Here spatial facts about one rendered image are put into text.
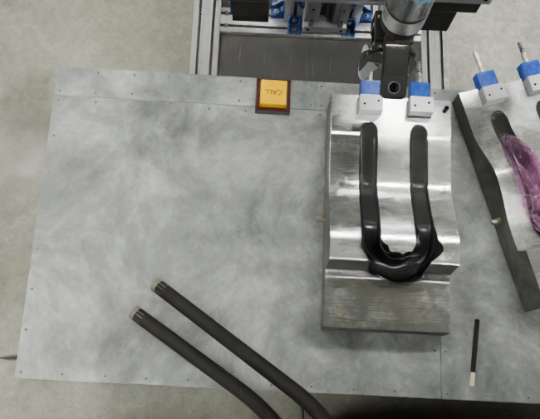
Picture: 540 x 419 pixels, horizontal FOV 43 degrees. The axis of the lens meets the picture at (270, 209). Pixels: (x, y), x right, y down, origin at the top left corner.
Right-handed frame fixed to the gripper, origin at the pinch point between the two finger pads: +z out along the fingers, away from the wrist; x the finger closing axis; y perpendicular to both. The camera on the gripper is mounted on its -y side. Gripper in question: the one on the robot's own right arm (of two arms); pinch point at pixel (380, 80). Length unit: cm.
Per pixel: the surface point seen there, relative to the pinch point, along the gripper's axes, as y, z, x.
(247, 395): -62, 13, 23
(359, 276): -37.2, 14.9, 1.2
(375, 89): 3.0, 10.5, -1.1
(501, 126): -1.6, 16.0, -30.3
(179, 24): 67, 101, 55
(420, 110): -2.0, 9.2, -10.5
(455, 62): 59, 101, -47
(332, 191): -20.1, 12.0, 7.5
